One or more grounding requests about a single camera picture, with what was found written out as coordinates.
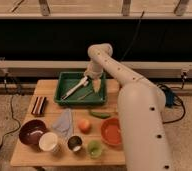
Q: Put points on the peach fruit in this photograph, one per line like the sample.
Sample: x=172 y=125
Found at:
x=84 y=125

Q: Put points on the brown striped block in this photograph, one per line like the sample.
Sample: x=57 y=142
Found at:
x=38 y=107

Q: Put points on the blue cloth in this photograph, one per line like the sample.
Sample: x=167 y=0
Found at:
x=63 y=125

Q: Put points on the green cucumber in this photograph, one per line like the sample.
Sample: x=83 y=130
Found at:
x=99 y=114

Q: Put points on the blue power plug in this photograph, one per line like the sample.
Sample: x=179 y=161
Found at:
x=170 y=97

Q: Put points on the metal fork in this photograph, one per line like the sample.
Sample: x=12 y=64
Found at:
x=85 y=95

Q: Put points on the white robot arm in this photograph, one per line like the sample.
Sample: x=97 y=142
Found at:
x=139 y=104

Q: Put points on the white cup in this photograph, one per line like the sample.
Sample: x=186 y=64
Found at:
x=49 y=142

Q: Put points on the green cup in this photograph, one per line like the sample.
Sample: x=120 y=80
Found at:
x=94 y=149

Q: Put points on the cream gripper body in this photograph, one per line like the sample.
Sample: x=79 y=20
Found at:
x=96 y=84

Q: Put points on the small metal cup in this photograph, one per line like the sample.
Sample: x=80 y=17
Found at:
x=74 y=143

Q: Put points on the orange bowl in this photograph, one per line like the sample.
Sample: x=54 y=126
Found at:
x=110 y=132

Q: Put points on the purple bowl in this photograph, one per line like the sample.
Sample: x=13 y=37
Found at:
x=31 y=132

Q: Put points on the green plastic tray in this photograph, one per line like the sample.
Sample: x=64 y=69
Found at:
x=67 y=80

